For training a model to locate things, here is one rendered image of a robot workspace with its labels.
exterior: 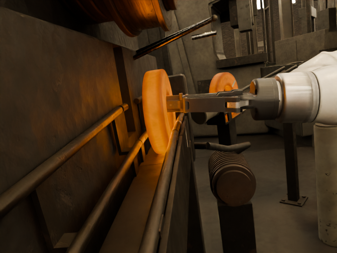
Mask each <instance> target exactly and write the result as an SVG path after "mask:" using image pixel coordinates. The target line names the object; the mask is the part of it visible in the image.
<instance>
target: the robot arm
mask: <svg viewBox="0 0 337 253"><path fill-rule="evenodd" d="M166 107H167V112H181V113H184V112H185V113H188V112H234V113H241V112H243V109H250V112H251V116H252V118H253V119H254V120H276V121H277V122H279V123H308V122H315V123H320V124H324V125H337V50H336V51H334V52H321V53H319V54H318V55H316V56H315V57H313V58H312V59H310V60H308V61H307V62H305V63H303V64H301V65H299V66H298V68H296V69H294V70H293V71H291V72H290V73H279V74H277V75H276V76H275V78H257V79H253V80H252V82H251V85H250V91H249V93H243V90H241V89H232V90H230V91H218V92H217V93H203V94H185V95H183V93H179V95H167V96H166Z"/></svg>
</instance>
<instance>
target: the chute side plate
mask: <svg viewBox="0 0 337 253"><path fill-rule="evenodd" d="M185 126H186V129H185ZM186 134H187V137H186ZM187 142H188V144H187ZM189 145H190V133H189V125H188V118H187V116H185V118H184V121H183V124H182V128H181V132H180V136H179V143H178V146H177V151H176V157H175V163H174V168H173V174H172V179H171V185H170V191H169V194H168V200H167V206H166V211H165V217H164V227H163V232H162V238H161V240H160V245H159V250H158V253H187V237H188V211H189V186H190V170H191V156H190V148H189Z"/></svg>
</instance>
